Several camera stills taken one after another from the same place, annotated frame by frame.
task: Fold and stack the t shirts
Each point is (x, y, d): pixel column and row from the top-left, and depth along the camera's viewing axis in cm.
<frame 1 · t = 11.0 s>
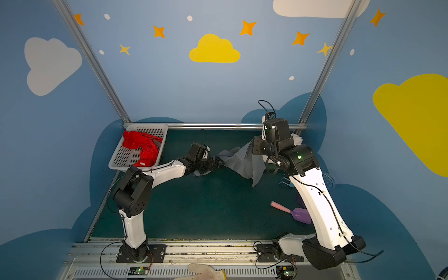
left hand: (219, 165, 94), fingers open
right hand: (259, 138, 67), fingers closed
red t shirt: (149, 145, 103), point 10 cm above the table
grey t shirt: (244, 162, 85), point 20 cm above the table

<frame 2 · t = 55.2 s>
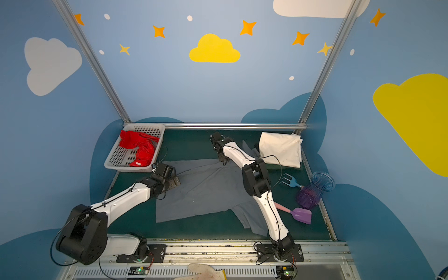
left hand: (172, 182, 90), fingers open
right hand: (229, 154, 105), fingers closed
grey t shirt: (210, 185, 98), on the table
the other named things where they were.

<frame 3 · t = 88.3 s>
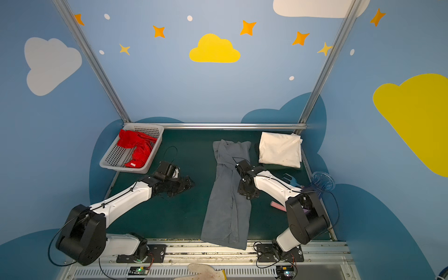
left hand: (191, 186, 86), fingers open
right hand: (246, 191, 89), fingers open
grey t shirt: (227, 220, 85), on the table
the other named things where they were.

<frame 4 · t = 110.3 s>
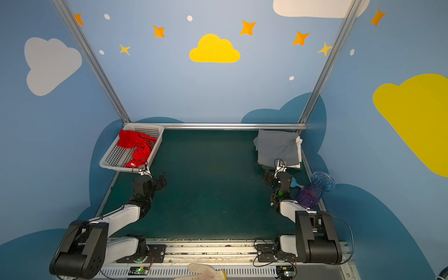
left hand: (156, 174, 90), fingers open
right hand: (278, 169, 91), fingers open
grey t shirt: (274, 146, 103), point 11 cm above the table
the other named things where they were.

